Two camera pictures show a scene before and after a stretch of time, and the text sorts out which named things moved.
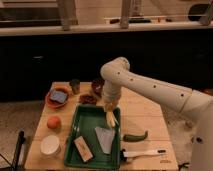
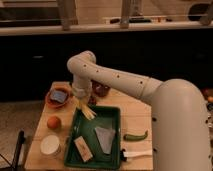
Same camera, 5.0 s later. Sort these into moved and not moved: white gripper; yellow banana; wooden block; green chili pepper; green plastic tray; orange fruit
Moved: yellow banana; white gripper
Not moved: green plastic tray; wooden block; green chili pepper; orange fruit
